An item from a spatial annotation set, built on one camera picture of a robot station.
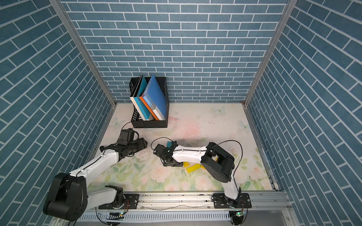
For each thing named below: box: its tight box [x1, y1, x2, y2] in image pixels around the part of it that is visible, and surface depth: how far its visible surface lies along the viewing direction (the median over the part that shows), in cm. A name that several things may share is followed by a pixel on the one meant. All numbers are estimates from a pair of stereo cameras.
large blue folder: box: [142, 74, 167, 121], surface depth 103 cm
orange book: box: [139, 94, 160, 122], surface depth 90 cm
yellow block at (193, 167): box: [186, 163, 202, 174], surface depth 87 cm
